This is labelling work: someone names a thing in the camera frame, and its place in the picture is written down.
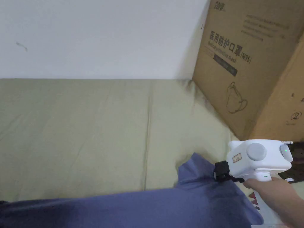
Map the bed with beige sheet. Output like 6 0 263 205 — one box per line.
0 78 240 202

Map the person's right forearm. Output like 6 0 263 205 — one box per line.
273 189 304 228

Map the dark blue shirt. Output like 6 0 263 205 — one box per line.
0 152 265 228

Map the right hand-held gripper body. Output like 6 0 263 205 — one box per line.
213 139 294 212

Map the large brown cardboard carton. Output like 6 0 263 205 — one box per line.
192 0 304 143

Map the person's right hand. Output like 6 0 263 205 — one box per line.
243 177 300 209

